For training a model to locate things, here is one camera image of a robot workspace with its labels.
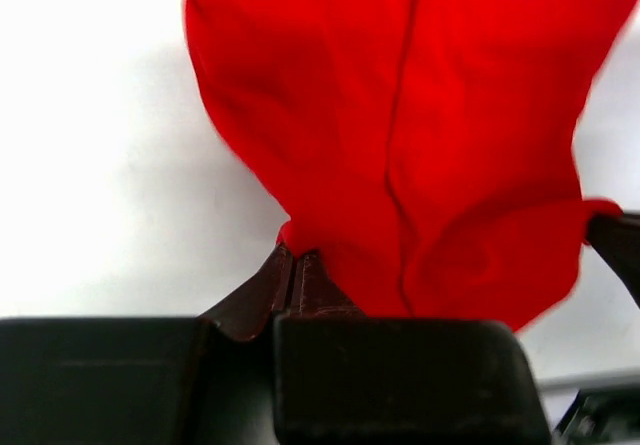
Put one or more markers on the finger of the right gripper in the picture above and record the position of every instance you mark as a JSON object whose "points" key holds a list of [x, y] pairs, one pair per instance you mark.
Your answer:
{"points": [[616, 239]]}

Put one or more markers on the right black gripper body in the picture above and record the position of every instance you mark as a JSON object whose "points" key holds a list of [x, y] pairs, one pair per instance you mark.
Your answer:
{"points": [[608, 415]]}

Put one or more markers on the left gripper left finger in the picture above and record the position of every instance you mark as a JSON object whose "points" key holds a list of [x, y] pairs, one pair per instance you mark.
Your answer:
{"points": [[136, 380]]}

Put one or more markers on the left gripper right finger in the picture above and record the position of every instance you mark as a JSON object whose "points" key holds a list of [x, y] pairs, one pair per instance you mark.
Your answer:
{"points": [[343, 378]]}

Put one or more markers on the red t shirt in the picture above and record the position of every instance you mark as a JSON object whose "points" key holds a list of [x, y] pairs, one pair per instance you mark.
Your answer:
{"points": [[422, 147]]}

